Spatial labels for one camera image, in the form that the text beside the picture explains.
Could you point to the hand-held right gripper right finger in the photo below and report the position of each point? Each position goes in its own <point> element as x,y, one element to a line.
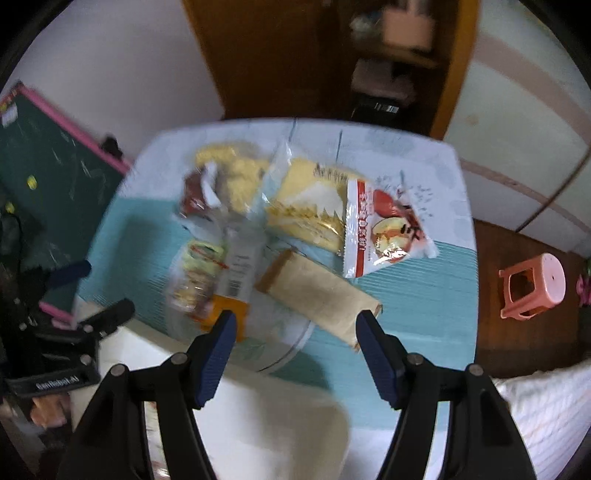
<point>376,364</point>

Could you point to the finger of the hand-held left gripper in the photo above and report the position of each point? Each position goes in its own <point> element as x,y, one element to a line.
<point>69,272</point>
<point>111,316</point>

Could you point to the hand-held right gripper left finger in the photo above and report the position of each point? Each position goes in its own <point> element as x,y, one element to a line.
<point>217,360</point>

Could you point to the clear nut bar packet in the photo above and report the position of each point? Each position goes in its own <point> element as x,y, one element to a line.
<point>194,277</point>

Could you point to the white plastic bin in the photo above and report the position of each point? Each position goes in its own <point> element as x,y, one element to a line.
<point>277,424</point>

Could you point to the orange white oat bar packet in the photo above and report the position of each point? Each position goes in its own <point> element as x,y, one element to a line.
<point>238,272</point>

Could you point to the brown paper snack packet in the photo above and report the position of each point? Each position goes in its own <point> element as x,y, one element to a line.
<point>318,295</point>

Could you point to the red white apple snack packet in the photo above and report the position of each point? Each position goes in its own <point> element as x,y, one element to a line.
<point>388,226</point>

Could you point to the yellow cake clear packet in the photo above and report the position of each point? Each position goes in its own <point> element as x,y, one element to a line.
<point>304,198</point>

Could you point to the brown cake packet with red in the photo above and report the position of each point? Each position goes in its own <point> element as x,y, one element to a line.
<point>196,194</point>

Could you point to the white pink striped bedding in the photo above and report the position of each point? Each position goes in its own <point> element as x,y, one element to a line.
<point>545,415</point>

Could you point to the yellow rice crisp packet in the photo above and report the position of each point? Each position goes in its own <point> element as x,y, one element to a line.
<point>221,154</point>
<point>244,184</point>

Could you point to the pink plastic stool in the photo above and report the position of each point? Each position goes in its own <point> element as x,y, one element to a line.
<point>540,281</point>

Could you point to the pink toy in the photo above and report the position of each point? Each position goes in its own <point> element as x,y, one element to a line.
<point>584,288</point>

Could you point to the white wardrobe with pink stripes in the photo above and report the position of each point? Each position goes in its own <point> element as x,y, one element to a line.
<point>531,138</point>

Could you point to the folded light cloth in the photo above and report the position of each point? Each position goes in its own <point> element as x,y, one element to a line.
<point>381,83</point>

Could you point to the brown wooden door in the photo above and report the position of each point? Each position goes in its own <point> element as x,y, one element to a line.
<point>258,55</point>

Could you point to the brown wooden shelf cabinet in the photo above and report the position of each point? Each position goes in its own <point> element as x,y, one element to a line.
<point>455,55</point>

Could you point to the pink basket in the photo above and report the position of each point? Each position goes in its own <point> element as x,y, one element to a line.
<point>408,25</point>

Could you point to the green chalkboard with pink frame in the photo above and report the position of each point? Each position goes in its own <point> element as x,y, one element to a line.
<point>46,161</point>

